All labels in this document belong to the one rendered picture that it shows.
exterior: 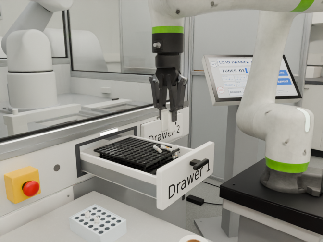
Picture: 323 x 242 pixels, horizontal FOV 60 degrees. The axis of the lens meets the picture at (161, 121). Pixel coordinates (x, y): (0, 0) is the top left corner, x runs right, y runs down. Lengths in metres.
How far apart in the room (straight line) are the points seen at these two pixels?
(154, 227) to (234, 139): 1.04
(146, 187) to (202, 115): 2.03
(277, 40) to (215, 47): 1.60
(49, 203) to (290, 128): 0.74
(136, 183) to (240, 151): 1.06
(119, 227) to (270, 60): 0.71
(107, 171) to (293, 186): 0.55
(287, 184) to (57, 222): 0.66
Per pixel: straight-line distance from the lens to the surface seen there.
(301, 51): 2.33
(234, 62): 1.69
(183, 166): 0.78
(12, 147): 0.81
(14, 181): 0.79
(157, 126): 1.19
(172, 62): 0.81
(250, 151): 1.79
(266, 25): 1.05
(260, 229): 0.98
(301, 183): 0.95
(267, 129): 0.92
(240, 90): 1.58
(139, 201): 1.24
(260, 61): 1.03
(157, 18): 0.81
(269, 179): 0.94
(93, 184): 1.02
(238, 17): 2.53
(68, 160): 0.92
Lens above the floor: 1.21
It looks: 14 degrees down
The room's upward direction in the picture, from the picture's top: straight up
